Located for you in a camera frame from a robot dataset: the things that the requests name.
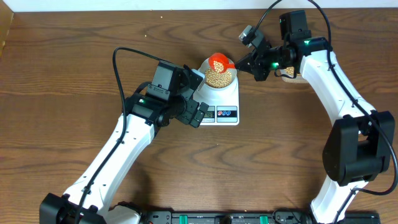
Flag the red measuring scoop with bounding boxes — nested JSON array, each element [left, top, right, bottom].
[[208, 52, 235, 73]]

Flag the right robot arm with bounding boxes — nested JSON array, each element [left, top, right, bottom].
[[235, 11, 397, 223]]

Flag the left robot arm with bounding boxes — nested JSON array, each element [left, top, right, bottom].
[[39, 60, 208, 223]]

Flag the white digital kitchen scale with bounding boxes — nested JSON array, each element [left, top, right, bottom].
[[193, 69, 239, 126]]

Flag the soybeans in scoop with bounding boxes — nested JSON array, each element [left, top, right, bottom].
[[213, 60, 224, 73]]

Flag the soybeans in bowl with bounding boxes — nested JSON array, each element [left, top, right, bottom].
[[205, 68, 233, 88]]

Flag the light grey bowl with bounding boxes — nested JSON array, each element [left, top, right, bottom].
[[199, 57, 237, 88]]

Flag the soybeans in container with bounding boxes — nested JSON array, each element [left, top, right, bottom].
[[284, 67, 300, 77]]

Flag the clear plastic container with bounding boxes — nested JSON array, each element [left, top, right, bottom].
[[280, 69, 308, 84]]

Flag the left black cable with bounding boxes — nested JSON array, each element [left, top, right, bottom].
[[73, 46, 169, 224]]

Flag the black cable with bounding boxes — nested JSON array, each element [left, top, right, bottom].
[[73, 46, 169, 224], [253, 0, 398, 224]]

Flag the right black cable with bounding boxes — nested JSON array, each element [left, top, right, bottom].
[[253, 0, 398, 224]]

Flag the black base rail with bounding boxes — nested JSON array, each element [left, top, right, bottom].
[[136, 211, 382, 224]]

